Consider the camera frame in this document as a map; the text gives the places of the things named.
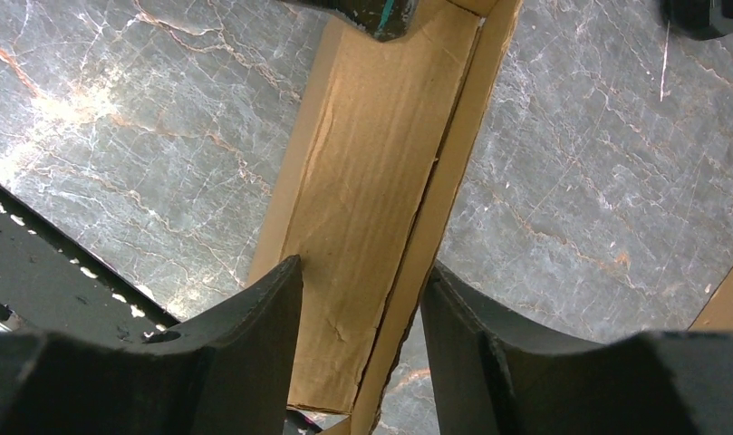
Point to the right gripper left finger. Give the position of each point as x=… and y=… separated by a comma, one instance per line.
x=225, y=371

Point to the stack of flat cardboard sheets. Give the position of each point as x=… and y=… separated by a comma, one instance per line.
x=717, y=314

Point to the cardboard box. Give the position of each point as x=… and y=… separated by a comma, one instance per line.
x=371, y=172

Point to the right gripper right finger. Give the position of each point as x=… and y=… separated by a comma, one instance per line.
x=495, y=371

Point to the black poker chip case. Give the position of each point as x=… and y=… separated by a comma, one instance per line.
x=700, y=20

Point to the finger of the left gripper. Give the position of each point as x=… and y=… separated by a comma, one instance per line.
x=383, y=20

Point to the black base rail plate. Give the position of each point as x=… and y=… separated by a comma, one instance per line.
x=51, y=282

